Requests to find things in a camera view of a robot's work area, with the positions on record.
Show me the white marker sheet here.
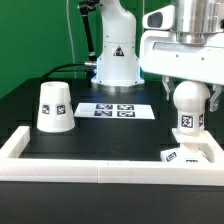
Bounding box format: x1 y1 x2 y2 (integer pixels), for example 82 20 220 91
74 103 155 120

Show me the white U-shaped frame fence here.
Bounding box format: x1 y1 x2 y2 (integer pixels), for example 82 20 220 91
0 126 224 186

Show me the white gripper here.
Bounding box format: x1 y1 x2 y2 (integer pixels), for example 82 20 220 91
140 30 224 112

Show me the white lamp bulb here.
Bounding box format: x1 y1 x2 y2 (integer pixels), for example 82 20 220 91
173 81 210 135

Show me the black cable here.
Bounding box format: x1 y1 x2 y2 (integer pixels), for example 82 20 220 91
40 61 98 81

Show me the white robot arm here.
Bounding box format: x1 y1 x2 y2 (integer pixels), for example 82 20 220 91
93 0 224 111

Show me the white lamp shade cone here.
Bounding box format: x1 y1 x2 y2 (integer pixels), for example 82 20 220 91
37 81 75 133

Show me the white lamp base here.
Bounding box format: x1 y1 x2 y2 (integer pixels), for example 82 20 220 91
159 127 221 164

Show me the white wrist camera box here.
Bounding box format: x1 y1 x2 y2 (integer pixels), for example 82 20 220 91
142 5 175 30

